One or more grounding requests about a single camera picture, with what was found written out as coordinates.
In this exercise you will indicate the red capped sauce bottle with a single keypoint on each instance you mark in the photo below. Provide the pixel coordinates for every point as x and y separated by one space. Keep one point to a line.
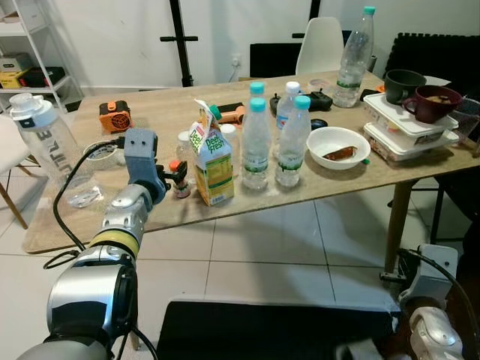
174 164

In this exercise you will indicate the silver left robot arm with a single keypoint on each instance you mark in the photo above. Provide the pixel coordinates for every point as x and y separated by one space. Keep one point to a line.
82 292

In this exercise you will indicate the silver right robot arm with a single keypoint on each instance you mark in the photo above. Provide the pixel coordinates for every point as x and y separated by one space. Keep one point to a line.
435 337

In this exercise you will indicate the small clear jar white lid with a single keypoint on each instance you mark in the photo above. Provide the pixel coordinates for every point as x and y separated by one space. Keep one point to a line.
184 146
229 136

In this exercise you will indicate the yellow green juice carton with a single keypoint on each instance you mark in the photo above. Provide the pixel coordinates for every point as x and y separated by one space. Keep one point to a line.
212 169

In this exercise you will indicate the wooden table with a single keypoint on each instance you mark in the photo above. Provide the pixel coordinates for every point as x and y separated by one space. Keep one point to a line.
150 112

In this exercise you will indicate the white tape roll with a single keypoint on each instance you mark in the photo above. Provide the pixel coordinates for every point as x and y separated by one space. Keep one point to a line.
101 156

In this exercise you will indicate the clear water bottle teal cap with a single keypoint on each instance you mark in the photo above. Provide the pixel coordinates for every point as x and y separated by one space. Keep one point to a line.
257 88
292 150
256 150

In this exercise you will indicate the orange black device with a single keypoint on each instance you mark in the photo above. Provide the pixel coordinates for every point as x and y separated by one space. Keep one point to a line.
115 118

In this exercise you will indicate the large clear shaker bottle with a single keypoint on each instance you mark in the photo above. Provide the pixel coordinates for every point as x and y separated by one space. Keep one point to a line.
49 142

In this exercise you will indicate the clear water bottle white cap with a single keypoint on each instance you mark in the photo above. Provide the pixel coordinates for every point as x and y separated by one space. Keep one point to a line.
286 105

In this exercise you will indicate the black stand pole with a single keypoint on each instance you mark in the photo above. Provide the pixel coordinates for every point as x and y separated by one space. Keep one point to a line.
180 45
313 9

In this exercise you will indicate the white food container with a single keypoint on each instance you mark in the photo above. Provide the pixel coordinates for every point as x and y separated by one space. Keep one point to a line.
390 112
405 146

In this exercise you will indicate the clear measuring jug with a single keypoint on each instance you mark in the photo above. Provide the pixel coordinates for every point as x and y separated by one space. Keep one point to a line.
469 120

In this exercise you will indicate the brown food piece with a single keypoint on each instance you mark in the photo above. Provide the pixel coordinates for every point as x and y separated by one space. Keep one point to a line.
340 154

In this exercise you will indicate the black square case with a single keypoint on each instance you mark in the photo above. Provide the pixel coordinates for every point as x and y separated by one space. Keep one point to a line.
274 60

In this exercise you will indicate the small black lid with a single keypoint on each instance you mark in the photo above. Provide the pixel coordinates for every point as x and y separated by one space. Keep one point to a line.
319 124

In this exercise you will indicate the black remote controller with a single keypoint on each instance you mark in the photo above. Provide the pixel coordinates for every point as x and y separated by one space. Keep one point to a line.
311 100

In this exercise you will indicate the white bowl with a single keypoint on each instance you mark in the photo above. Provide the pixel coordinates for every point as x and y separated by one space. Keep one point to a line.
337 137

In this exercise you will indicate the white wooden legged chair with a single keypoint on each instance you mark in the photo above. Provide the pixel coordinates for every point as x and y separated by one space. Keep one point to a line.
9 150

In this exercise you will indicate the black bag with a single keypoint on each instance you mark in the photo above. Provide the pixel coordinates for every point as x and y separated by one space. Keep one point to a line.
43 76

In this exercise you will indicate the maroon mug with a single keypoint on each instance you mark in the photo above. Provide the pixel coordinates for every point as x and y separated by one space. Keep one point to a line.
435 109

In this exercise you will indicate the yellow box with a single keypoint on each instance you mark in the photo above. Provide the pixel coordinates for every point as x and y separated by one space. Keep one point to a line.
11 79

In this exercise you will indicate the dark grey mug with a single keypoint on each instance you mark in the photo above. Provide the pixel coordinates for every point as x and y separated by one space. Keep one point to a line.
397 90

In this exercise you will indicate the white box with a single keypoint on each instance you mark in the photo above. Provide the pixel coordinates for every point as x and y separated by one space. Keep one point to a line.
15 62

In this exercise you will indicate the white plastic chair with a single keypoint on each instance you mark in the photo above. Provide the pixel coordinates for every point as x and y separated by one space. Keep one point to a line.
321 45

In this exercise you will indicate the black foam mat stack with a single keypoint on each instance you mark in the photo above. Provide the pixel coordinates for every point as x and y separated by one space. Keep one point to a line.
442 56

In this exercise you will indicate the tall clear water bottle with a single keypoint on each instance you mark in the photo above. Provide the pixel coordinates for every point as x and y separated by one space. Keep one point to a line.
352 67

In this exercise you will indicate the white shelf rack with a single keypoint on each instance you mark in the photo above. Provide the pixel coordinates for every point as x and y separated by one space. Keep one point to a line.
22 31

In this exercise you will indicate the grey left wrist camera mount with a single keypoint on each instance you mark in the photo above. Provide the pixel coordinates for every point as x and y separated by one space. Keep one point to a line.
140 154

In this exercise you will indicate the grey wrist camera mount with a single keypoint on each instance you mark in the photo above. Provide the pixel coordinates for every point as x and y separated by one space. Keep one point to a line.
435 281
140 154

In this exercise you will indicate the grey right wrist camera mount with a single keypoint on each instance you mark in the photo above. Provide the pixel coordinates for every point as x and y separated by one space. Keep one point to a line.
435 281

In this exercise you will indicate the white wall socket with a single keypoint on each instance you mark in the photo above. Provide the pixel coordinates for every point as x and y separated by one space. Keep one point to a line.
238 59

